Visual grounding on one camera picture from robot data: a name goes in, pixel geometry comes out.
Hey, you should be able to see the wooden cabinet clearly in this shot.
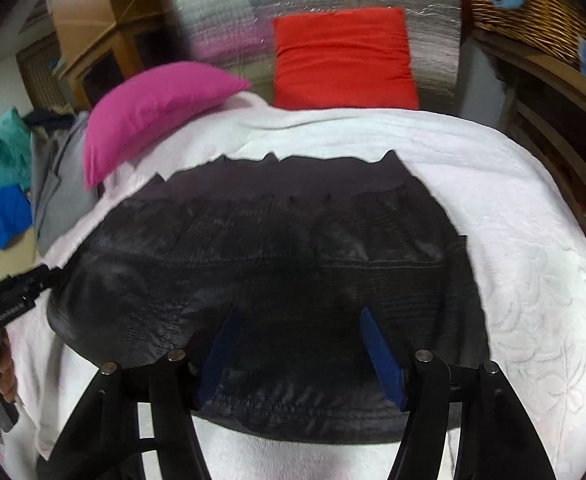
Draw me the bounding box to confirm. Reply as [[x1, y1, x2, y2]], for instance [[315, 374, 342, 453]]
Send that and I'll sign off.
[[47, 0, 179, 110]]

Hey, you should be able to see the black puffer jacket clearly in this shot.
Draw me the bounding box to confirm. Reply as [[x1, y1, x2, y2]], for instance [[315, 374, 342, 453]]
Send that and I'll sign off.
[[47, 153, 489, 444]]

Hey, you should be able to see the pink pillow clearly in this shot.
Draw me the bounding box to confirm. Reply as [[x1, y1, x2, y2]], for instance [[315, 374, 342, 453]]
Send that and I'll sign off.
[[83, 62, 251, 190]]

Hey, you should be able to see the grey coat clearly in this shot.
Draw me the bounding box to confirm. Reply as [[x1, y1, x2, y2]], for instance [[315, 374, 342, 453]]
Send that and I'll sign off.
[[30, 112, 99, 256]]

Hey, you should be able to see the blue jacket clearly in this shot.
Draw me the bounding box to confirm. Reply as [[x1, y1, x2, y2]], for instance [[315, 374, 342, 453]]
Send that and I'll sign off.
[[0, 185, 32, 249]]

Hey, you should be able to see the teal jacket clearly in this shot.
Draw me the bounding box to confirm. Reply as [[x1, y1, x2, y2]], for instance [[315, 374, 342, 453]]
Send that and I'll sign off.
[[0, 107, 32, 192]]

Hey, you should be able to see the silver insulation foil panel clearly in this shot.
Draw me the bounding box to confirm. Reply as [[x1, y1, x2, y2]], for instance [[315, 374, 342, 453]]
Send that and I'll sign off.
[[163, 0, 461, 113]]

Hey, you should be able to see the white pink fleece blanket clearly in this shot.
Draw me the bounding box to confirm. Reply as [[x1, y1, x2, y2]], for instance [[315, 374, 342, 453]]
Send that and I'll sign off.
[[0, 92, 586, 479]]

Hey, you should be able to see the cream sofa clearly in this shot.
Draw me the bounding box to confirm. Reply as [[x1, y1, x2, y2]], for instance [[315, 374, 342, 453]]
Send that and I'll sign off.
[[0, 228, 39, 281]]

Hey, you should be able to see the red pillow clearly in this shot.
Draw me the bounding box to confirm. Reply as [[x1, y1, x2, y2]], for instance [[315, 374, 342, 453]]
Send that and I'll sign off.
[[272, 8, 420, 110]]

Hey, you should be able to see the wooden shelf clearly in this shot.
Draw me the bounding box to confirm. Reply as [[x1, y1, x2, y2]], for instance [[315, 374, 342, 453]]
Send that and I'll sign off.
[[472, 29, 586, 236]]

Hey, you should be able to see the wicker basket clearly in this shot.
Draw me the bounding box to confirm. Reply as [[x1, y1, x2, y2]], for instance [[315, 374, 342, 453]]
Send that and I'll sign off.
[[470, 0, 586, 68]]

